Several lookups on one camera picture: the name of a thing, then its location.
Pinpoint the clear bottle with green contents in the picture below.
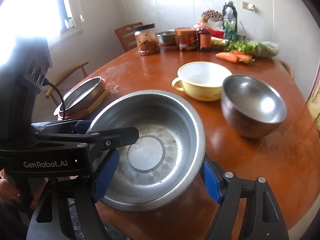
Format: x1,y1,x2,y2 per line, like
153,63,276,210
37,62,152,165
223,10,236,41

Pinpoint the person's left hand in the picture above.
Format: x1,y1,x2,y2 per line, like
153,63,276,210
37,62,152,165
0,169,48,210

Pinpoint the wall power socket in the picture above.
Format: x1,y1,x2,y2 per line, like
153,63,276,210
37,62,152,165
242,2,255,11

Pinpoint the black thermos bottle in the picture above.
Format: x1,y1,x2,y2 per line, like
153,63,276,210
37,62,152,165
222,1,238,32

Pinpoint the metal bowl behind jars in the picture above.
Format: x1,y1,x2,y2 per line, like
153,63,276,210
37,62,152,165
157,29,176,46

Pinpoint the deep stainless steel bowl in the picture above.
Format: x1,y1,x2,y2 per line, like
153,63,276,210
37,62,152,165
221,74,287,139

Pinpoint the yellow bowl with handle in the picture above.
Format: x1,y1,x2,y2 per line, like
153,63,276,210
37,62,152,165
171,61,232,102

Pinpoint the brown sauce bottle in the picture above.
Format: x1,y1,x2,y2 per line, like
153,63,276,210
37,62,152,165
197,18,212,51

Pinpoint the curved light wood chair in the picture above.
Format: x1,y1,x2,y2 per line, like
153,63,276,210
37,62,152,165
46,61,89,106

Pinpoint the window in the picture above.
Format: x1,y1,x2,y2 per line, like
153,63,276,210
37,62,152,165
1,0,84,56

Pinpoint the round metal pan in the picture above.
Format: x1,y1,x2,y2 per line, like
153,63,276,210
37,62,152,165
58,76,106,118

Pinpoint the bag of green vegetables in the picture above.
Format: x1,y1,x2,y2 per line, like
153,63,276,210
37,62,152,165
224,41,280,59

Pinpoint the rear orange carrot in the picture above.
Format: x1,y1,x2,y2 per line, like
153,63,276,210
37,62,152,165
231,50,254,64

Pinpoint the red snack package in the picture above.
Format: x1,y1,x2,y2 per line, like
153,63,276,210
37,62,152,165
209,28,225,39

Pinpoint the brown wooden slat chair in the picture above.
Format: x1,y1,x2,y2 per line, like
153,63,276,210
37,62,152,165
114,22,143,52

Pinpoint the black cable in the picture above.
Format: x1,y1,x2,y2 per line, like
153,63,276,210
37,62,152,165
42,77,67,120

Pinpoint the orange carrot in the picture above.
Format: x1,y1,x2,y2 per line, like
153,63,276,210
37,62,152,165
215,52,238,63
231,50,254,64

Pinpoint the red lidded tin jar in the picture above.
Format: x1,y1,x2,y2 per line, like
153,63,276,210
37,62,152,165
174,28,198,51

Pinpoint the plastic jar with black lid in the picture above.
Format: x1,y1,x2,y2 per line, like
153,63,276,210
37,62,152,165
134,23,160,56

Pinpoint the wide stainless steel bowl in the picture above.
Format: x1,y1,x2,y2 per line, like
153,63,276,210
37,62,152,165
89,90,206,212

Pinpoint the front orange carrot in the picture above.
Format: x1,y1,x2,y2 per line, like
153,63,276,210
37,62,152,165
215,52,238,63

